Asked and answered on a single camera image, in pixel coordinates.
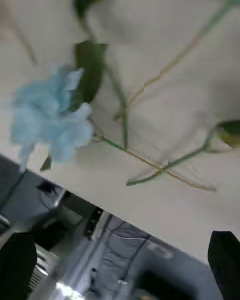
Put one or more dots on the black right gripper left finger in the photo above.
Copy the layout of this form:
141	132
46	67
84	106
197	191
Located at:
15	267

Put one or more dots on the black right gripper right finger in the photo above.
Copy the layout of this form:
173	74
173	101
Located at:
227	262

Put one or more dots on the pale grey robot torso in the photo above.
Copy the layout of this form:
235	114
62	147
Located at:
120	255

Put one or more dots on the thin blurred flower stem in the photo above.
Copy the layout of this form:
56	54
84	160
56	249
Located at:
32	56

